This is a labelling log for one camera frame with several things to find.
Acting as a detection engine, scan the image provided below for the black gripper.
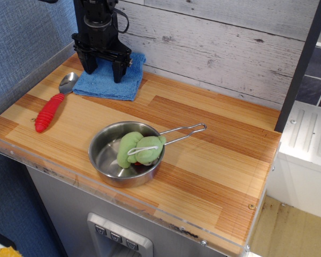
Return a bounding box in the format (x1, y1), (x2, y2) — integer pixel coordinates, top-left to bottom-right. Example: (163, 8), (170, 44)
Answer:
(72, 26), (132, 83)

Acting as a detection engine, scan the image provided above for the blue towel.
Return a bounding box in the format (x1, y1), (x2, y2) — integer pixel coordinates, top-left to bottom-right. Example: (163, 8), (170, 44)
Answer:
(73, 53), (146, 101)

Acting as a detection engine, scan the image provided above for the red handled metal spoon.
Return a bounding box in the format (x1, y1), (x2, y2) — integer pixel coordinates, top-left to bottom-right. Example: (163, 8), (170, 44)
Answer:
(35, 72), (79, 133)

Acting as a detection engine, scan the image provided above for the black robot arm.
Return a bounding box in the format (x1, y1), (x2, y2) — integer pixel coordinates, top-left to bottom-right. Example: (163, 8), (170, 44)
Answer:
(72, 0), (132, 83)

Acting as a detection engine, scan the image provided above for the green plush toy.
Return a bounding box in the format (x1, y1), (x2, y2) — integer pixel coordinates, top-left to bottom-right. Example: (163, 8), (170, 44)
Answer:
(117, 132), (166, 169)

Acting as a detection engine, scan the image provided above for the silver button panel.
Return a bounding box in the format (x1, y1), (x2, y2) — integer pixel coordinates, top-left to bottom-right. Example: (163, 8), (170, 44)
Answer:
(87, 213), (154, 256)

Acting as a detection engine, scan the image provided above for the yellow object at corner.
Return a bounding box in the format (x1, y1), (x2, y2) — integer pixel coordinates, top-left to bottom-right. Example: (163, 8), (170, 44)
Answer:
(0, 247), (22, 257)

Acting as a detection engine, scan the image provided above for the white ridged cabinet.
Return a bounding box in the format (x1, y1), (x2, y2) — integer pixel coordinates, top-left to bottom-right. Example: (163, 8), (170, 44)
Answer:
(267, 101), (321, 217)

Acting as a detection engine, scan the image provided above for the clear acrylic edge guard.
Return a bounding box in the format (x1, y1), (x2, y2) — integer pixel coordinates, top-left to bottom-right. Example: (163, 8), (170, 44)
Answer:
(0, 127), (281, 256)

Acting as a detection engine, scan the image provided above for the dark grey left post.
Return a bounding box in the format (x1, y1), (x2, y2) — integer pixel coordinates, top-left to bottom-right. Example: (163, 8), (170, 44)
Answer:
(73, 0), (86, 33)

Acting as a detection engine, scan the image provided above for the dark grey post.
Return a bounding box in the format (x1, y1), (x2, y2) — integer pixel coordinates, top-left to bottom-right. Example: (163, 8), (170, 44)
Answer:
(274, 1), (321, 133)
(73, 0), (86, 33)

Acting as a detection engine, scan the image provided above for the steel pan with wire handle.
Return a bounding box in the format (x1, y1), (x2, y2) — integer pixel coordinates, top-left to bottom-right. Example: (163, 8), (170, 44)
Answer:
(88, 121), (207, 187)

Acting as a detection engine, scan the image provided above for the dark grey right post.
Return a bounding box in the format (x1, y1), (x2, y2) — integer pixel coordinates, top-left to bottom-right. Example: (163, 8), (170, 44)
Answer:
(274, 1), (321, 133)

